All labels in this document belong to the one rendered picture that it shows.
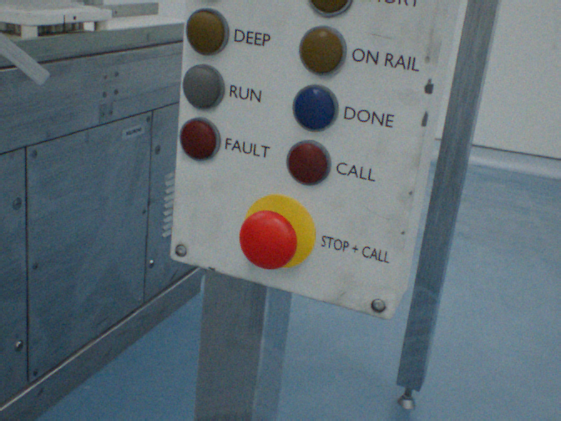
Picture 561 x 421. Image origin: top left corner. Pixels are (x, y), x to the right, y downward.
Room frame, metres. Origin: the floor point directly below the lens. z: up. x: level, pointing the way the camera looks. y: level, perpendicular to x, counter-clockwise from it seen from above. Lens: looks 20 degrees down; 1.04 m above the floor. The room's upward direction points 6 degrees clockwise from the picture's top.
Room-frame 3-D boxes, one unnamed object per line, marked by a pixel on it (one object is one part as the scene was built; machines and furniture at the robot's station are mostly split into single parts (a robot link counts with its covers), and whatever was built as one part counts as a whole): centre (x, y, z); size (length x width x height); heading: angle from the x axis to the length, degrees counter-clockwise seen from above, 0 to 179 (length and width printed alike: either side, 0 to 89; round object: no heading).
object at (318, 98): (0.47, -0.02, 0.95); 0.03 x 0.01 x 0.03; 69
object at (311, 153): (0.47, -0.02, 0.91); 0.03 x 0.01 x 0.03; 69
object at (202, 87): (0.50, 0.06, 0.95); 0.03 x 0.01 x 0.03; 69
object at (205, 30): (0.50, 0.06, 0.98); 0.03 x 0.01 x 0.03; 69
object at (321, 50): (0.47, -0.02, 0.98); 0.03 x 0.01 x 0.03; 69
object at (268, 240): (0.47, 0.00, 0.86); 0.04 x 0.04 x 0.04; 69
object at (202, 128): (0.50, 0.06, 0.91); 0.03 x 0.01 x 0.03; 69
